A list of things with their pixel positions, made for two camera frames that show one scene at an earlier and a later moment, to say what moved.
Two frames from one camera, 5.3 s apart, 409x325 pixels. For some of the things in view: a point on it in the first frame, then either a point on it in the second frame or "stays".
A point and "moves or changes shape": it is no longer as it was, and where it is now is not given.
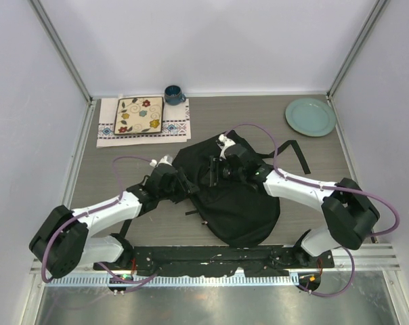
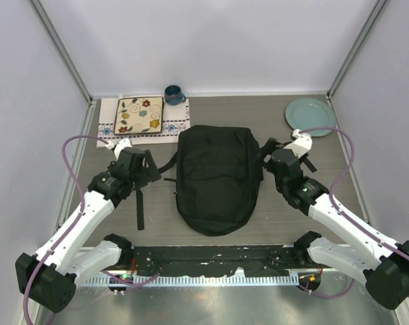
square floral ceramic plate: x=139 y=115 stays
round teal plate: x=310 y=117 stays
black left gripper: x=187 y=187 -> x=149 y=174
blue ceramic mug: x=173 y=95 stays
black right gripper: x=215 y=164 -> x=271 y=145
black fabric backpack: x=246 y=213 moves or changes shape
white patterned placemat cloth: x=176 y=126 stays
